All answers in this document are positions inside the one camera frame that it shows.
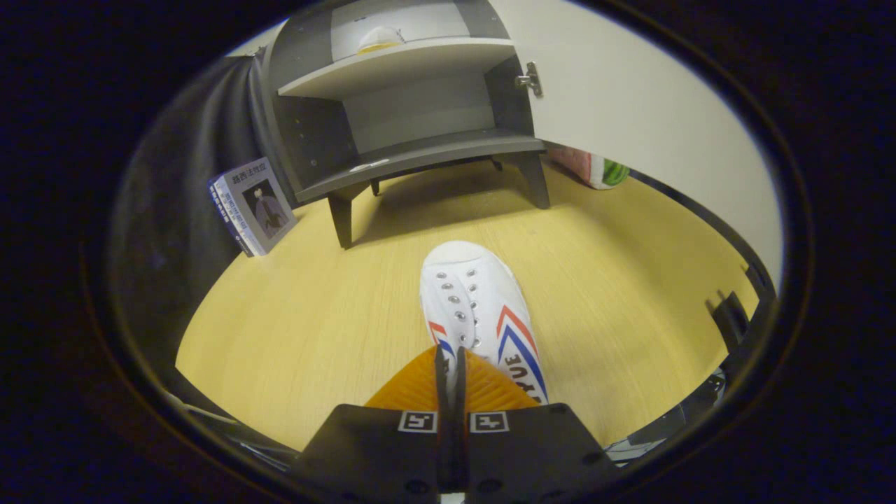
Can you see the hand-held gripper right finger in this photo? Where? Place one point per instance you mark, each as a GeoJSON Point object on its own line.
{"type": "Point", "coordinates": [532, 448]}

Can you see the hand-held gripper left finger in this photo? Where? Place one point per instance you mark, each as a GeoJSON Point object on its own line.
{"type": "Point", "coordinates": [378, 448]}

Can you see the white striped canvas shoe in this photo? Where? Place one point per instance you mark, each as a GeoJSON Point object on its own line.
{"type": "Point", "coordinates": [469, 287]}
{"type": "Point", "coordinates": [379, 38]}

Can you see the cream shoe cabinet door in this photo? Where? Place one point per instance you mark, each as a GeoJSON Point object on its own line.
{"type": "Point", "coordinates": [630, 105]}

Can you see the metal door hinge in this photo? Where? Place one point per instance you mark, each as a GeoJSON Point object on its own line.
{"type": "Point", "coordinates": [530, 78]}

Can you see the black stand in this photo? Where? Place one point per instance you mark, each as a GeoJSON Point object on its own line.
{"type": "Point", "coordinates": [731, 318]}

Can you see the grey boxed book set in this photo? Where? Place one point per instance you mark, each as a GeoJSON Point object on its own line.
{"type": "Point", "coordinates": [262, 206]}

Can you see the watermelon slice toy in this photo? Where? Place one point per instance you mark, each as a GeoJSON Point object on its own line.
{"type": "Point", "coordinates": [595, 171]}

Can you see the black backdrop cloth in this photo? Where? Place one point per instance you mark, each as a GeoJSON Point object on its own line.
{"type": "Point", "coordinates": [182, 140]}

